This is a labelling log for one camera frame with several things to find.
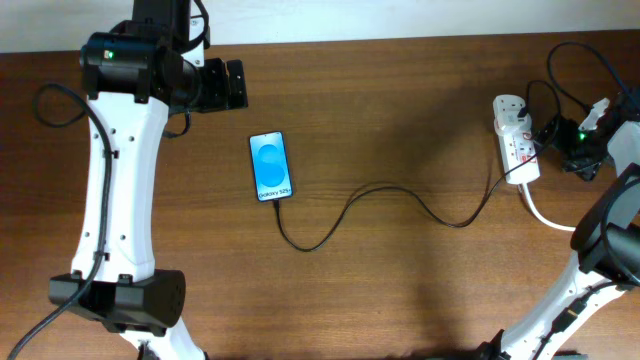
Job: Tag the white power strip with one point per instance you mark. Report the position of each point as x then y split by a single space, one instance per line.
517 152

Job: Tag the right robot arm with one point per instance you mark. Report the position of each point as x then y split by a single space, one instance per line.
604 260

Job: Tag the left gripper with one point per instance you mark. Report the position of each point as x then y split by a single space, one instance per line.
218 97

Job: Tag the blue Galaxy smartphone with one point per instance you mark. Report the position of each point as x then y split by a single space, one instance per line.
270 167

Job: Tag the white USB charger plug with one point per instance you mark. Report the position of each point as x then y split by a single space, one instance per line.
510 115

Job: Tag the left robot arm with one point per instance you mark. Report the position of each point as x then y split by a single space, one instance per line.
135 77

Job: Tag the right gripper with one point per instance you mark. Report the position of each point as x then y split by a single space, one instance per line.
578 163

